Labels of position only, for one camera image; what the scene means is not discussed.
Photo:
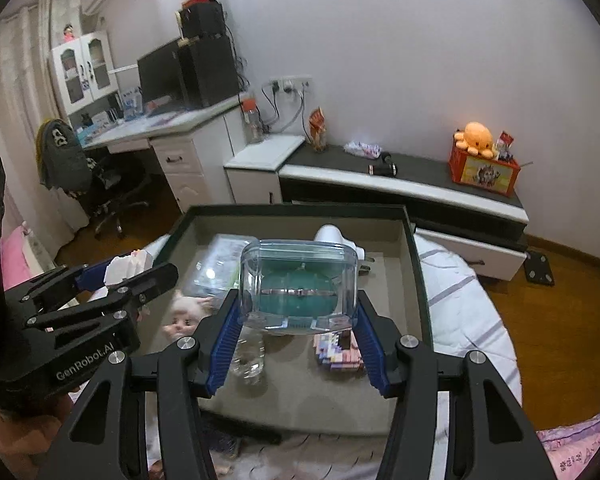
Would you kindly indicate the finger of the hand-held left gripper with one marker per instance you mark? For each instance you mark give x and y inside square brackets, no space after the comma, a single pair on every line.
[87,274]
[147,277]

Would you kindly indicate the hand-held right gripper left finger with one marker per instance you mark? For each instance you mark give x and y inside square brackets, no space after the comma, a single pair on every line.
[220,355]

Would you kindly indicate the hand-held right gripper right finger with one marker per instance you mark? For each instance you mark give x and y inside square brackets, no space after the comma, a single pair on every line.
[375,355]

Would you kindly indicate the white pink block toy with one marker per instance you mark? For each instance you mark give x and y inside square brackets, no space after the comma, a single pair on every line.
[125,266]

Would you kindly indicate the clear plastic bottle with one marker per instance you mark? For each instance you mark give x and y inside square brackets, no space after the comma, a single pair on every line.
[249,360]

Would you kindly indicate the small blonde doll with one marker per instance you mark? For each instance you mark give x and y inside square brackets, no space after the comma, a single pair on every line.
[187,315]

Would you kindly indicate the clear plastic box green label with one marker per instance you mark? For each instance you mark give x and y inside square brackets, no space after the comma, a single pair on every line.
[220,265]

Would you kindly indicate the large black cardboard box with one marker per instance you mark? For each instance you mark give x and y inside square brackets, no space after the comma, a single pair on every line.
[290,400]

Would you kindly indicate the clear plastic teal container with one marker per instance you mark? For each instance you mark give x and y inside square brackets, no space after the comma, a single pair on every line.
[297,285]

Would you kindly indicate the white cylinder device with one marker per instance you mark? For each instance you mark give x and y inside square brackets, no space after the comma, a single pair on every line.
[332,235]

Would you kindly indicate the black office chair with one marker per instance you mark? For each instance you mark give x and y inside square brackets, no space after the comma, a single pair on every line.
[112,195]

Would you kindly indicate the white striped quilt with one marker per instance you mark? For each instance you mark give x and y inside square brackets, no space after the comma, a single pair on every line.
[460,310]

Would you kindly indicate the white desk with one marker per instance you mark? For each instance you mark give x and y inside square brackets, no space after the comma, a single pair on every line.
[190,170]

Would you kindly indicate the grey jacket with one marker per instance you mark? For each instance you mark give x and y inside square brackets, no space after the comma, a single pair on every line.
[62,155]

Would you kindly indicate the white side cabinet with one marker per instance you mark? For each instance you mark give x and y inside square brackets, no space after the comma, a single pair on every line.
[260,160]

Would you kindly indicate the black white low cabinet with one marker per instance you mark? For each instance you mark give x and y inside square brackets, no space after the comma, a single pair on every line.
[430,195]

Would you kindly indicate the blue white carton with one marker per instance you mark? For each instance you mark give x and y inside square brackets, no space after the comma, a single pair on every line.
[131,104]

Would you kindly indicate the beige curtain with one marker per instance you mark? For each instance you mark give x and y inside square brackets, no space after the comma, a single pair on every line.
[15,110]

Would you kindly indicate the black cylindrical flashlight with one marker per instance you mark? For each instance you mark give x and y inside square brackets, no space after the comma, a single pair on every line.
[382,169]

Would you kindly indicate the black bathroom scale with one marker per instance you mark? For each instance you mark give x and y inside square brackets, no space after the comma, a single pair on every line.
[539,267]

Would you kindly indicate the bottle with red cap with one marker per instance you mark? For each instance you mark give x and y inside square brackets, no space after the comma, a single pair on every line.
[252,122]

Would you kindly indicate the white glass-door cabinet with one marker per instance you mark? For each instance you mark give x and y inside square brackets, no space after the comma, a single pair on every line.
[82,77]

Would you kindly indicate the black computer monitor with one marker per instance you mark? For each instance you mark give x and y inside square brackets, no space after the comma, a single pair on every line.
[160,75]

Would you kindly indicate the tissue pack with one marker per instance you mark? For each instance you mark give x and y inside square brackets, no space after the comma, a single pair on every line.
[362,148]

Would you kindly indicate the orange printed storage box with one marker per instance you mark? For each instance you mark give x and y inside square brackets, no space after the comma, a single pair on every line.
[485,175]

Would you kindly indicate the black computer tower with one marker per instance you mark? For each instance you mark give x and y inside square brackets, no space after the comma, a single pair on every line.
[210,72]

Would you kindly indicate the pink quilt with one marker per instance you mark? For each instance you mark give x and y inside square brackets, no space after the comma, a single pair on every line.
[575,445]

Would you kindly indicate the red paper bag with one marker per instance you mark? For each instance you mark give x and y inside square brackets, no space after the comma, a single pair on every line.
[318,130]

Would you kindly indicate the orange octopus plush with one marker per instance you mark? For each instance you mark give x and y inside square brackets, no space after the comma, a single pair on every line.
[475,139]

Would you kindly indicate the small doll figure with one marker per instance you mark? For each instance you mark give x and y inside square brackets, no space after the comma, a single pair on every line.
[68,33]

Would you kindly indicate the red white small package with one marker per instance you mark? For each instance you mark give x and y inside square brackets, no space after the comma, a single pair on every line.
[505,145]

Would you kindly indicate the white wall power outlet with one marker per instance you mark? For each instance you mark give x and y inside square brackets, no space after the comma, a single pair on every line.
[290,82]

